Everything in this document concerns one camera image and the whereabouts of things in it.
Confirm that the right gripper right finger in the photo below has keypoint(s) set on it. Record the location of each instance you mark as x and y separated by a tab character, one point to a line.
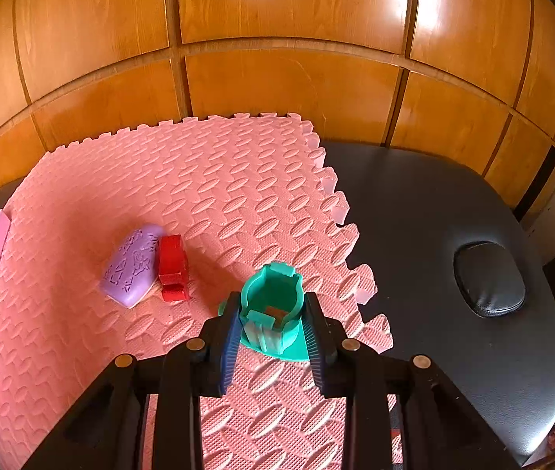
346	368

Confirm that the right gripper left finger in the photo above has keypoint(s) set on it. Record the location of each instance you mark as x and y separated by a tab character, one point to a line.
201	367

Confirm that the teal castle cup toy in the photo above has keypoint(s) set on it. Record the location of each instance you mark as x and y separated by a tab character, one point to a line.
271	305

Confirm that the red angular block toy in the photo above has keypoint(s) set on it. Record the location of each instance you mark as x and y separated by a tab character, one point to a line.
172	268

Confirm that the purple oval soap toy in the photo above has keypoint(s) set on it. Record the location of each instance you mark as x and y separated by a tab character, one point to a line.
132	272

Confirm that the black leather massage table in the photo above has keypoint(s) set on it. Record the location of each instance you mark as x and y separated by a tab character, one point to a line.
413	213

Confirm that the pink foam puzzle mat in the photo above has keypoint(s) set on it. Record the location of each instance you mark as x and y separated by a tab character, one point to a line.
241	191

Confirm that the black face hole cushion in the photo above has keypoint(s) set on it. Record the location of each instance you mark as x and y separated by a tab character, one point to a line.
488	279

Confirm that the wooden wardrobe wall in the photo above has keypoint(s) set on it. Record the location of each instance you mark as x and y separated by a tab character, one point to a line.
469	80

